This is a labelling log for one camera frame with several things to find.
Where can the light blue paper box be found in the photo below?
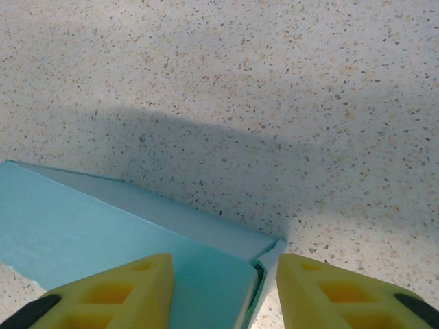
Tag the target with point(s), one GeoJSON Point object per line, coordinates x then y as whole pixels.
{"type": "Point", "coordinates": [85, 233]}

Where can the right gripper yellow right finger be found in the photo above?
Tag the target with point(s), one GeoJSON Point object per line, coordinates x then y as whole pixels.
{"type": "Point", "coordinates": [343, 301]}

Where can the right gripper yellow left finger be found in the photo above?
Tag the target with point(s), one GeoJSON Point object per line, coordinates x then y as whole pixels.
{"type": "Point", "coordinates": [103, 301]}

